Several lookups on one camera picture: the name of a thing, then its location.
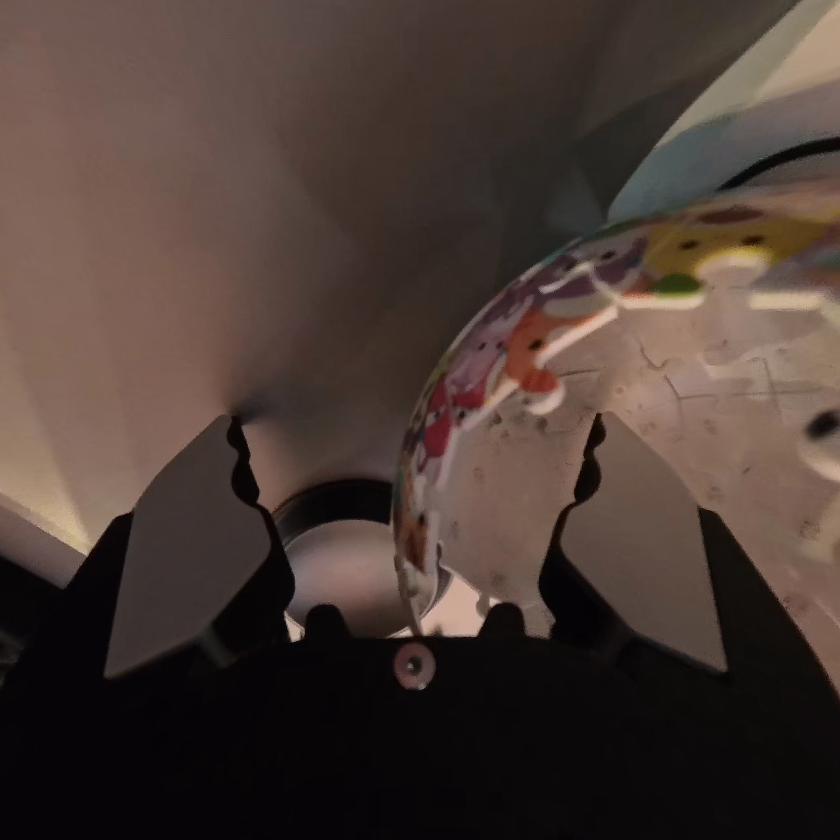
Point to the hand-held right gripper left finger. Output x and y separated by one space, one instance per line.
184 558

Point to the black round ball stand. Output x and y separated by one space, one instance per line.
328 558

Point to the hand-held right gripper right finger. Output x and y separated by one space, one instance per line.
643 544

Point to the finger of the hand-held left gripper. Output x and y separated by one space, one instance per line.
722 118

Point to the colourful cartoon puzzle ball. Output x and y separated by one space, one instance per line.
689 426

